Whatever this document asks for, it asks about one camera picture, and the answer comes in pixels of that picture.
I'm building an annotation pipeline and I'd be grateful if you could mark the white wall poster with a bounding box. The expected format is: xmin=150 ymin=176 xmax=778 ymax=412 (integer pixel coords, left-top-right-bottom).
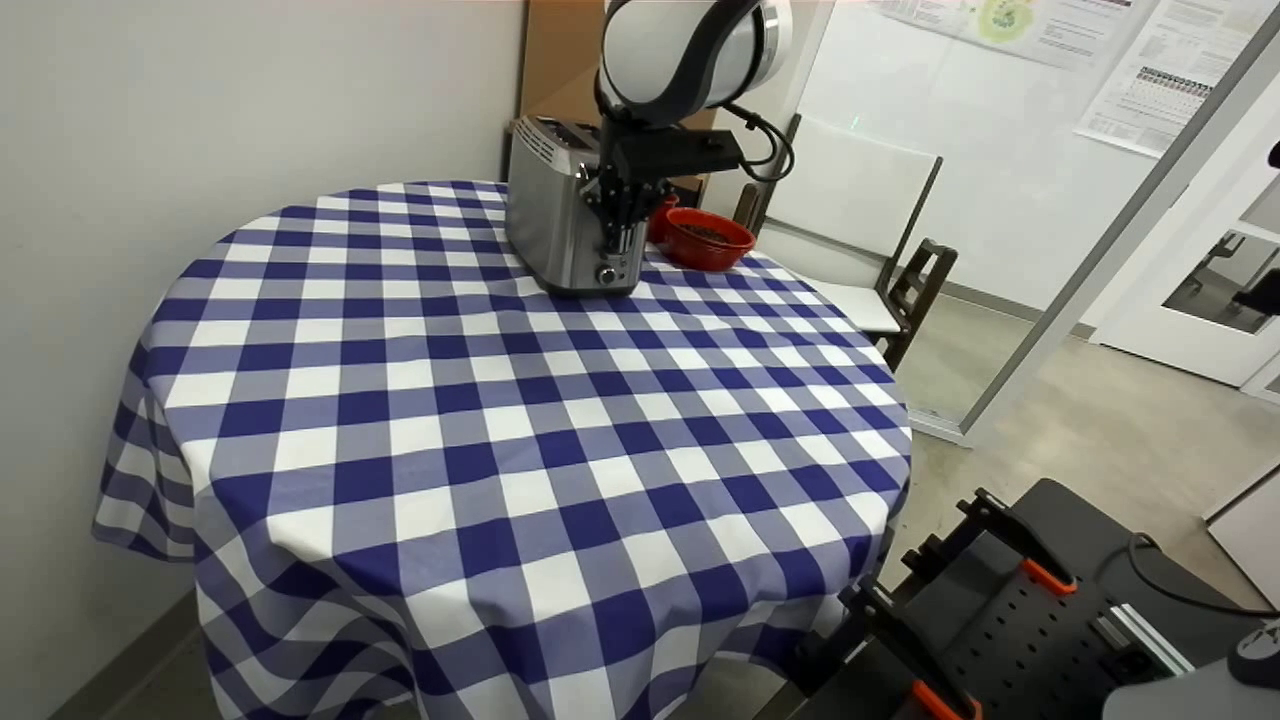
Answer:
xmin=1081 ymin=0 xmax=1277 ymax=157

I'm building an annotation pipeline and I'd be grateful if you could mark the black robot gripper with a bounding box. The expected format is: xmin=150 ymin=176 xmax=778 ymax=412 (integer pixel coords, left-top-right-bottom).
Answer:
xmin=590 ymin=124 xmax=742 ymax=258

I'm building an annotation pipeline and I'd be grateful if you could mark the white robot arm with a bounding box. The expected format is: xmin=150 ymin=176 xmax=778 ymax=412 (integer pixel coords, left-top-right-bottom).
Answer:
xmin=596 ymin=0 xmax=793 ymax=252

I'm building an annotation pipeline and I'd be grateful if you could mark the brown cardboard sheet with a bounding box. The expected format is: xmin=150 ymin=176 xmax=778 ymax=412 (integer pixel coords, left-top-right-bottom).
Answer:
xmin=510 ymin=0 xmax=752 ymax=193

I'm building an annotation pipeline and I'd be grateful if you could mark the dark wooden chair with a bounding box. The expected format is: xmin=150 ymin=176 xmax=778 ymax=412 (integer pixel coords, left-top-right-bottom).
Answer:
xmin=737 ymin=111 xmax=956 ymax=363

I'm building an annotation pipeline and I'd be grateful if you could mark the silver metal toaster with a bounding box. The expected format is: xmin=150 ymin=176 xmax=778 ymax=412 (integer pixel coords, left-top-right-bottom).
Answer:
xmin=508 ymin=116 xmax=642 ymax=295

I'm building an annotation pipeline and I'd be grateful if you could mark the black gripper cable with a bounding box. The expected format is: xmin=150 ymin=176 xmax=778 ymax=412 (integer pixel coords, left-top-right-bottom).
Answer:
xmin=715 ymin=99 xmax=799 ymax=189

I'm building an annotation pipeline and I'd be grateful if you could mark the blue white checkered tablecloth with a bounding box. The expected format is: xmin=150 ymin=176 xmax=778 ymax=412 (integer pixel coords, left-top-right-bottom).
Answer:
xmin=91 ymin=182 xmax=913 ymax=720

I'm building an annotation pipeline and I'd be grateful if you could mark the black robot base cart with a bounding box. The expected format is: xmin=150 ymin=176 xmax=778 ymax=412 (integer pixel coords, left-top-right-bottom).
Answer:
xmin=793 ymin=480 xmax=1280 ymax=720

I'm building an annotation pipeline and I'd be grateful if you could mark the red plastic bowl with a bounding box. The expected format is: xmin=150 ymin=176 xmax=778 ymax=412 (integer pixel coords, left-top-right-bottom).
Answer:
xmin=648 ymin=206 xmax=755 ymax=272

